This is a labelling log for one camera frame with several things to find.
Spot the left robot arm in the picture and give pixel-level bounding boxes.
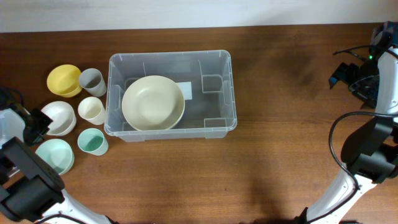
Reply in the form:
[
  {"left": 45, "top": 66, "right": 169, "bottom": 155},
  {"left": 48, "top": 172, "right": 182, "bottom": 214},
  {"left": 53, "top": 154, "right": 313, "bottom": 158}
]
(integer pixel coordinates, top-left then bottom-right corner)
[{"left": 1, "top": 109, "right": 113, "bottom": 223}]

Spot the white small bowl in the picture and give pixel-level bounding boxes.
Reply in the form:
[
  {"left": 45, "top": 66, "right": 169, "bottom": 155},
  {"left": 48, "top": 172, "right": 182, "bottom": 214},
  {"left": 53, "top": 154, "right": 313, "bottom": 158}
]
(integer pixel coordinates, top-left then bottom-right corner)
[{"left": 41, "top": 101, "right": 76, "bottom": 136}]

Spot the white label in bin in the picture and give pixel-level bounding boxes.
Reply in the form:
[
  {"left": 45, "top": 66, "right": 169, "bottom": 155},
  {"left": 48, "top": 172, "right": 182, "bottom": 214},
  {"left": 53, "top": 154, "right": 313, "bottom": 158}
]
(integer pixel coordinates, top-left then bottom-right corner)
[{"left": 177, "top": 82, "right": 193, "bottom": 100}]

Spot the clear plastic storage bin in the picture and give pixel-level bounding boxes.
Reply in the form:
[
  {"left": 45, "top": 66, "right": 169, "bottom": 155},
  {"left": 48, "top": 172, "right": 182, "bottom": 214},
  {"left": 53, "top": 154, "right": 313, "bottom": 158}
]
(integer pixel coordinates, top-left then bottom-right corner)
[{"left": 104, "top": 50, "right": 238, "bottom": 142}]

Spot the yellow small bowl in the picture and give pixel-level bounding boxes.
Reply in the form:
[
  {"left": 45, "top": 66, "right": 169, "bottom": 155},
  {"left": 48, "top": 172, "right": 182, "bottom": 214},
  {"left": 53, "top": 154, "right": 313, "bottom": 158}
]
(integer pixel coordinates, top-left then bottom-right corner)
[{"left": 47, "top": 64, "right": 82, "bottom": 98}]

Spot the cream plastic cup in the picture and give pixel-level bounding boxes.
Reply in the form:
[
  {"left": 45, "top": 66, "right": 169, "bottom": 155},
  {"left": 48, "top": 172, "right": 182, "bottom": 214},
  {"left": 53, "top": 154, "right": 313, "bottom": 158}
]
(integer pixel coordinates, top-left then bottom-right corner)
[{"left": 78, "top": 96, "right": 106, "bottom": 125}]

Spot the light green small bowl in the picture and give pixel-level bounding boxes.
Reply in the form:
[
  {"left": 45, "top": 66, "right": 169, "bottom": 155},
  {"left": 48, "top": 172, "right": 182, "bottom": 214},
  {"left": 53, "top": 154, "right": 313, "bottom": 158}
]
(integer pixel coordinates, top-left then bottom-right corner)
[{"left": 35, "top": 139, "right": 75, "bottom": 175}]

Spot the grey plastic cup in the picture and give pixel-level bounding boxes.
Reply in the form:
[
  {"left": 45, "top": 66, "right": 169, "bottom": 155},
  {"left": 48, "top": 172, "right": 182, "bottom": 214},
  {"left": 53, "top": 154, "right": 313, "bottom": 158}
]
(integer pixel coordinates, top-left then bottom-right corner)
[{"left": 79, "top": 68, "right": 106, "bottom": 98}]

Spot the cream bowl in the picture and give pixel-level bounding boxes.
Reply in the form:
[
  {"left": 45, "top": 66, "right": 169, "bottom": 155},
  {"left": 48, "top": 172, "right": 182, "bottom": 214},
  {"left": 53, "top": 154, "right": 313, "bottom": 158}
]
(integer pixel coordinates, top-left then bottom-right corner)
[{"left": 121, "top": 75, "right": 185, "bottom": 131}]

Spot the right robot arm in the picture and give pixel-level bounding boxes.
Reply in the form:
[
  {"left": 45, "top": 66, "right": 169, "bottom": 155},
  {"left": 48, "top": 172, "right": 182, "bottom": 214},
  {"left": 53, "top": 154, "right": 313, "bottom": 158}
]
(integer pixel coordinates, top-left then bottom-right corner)
[{"left": 294, "top": 44, "right": 397, "bottom": 223}]

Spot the green plastic cup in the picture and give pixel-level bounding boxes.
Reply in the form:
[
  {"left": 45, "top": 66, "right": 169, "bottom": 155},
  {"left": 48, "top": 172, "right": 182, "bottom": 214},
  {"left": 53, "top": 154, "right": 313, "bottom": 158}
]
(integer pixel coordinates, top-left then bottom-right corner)
[{"left": 77, "top": 128, "right": 109, "bottom": 156}]

